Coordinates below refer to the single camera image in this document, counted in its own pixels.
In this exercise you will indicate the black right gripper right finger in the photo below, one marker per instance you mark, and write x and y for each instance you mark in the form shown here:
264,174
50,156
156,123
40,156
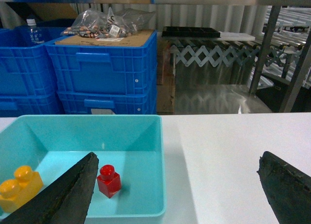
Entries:
287,189

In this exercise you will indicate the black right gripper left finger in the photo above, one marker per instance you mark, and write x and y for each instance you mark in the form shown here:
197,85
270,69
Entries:
64,201

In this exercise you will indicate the yellow toy block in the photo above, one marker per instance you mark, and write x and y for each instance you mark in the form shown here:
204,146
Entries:
16,192

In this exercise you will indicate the light blue plastic tray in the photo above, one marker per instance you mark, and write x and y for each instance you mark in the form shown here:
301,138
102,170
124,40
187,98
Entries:
132,144

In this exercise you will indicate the lower stacked blue crate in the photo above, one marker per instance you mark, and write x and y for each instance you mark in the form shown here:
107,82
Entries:
84,103

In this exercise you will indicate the blue crate with cardboard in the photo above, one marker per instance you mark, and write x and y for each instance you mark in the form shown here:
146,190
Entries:
104,69

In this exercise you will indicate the expandable roller conveyor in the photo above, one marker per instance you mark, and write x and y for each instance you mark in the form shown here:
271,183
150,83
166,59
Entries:
214,53

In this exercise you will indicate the clear plastic water bottle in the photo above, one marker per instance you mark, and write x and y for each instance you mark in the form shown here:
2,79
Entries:
34,34

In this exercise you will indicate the cardboard sheet on crate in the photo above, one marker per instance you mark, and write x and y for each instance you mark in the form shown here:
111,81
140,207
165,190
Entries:
136,40

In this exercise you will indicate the plastic bag of batteries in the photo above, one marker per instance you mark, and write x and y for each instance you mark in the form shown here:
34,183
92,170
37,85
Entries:
95,24

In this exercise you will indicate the black plastic tray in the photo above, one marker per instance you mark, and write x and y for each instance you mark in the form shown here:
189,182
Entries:
174,31

